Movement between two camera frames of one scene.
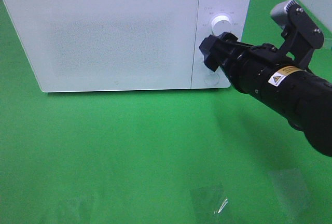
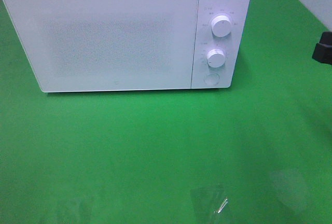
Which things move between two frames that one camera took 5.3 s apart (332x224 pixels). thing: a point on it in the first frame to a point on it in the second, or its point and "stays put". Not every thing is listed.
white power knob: x=220 y=24 stays put
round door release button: x=211 y=79 stays put
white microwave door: x=80 y=40 stays put
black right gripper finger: x=215 y=49 to x=322 y=52
